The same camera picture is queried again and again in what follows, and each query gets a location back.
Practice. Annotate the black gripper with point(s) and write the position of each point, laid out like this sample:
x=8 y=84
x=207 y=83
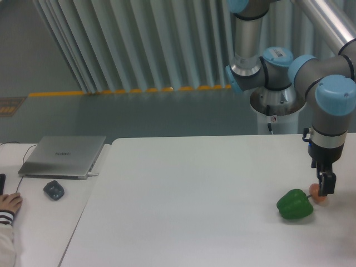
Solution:
x=323 y=150

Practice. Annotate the brown egg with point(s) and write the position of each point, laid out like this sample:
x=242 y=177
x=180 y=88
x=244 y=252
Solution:
x=314 y=193

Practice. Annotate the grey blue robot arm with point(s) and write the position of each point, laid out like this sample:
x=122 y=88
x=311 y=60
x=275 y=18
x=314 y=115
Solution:
x=327 y=86

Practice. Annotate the white striped sleeve forearm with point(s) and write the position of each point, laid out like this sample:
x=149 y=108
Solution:
x=8 y=253

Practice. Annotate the green bell pepper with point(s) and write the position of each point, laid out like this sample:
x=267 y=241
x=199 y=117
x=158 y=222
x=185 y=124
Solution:
x=294 y=205

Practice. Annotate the person's hand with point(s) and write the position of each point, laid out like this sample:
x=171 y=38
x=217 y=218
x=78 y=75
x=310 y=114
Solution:
x=11 y=203

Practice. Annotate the white usb plug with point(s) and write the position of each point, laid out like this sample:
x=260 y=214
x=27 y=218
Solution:
x=90 y=174

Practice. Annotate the white folding partition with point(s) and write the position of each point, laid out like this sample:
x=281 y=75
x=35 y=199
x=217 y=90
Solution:
x=158 y=45

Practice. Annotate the silver laptop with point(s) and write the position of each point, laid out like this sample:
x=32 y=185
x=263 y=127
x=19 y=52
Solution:
x=63 y=157

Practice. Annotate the black phone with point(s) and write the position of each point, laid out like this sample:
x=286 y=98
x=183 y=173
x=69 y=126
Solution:
x=2 y=183

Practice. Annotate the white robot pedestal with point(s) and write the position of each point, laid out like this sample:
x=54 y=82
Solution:
x=277 y=112

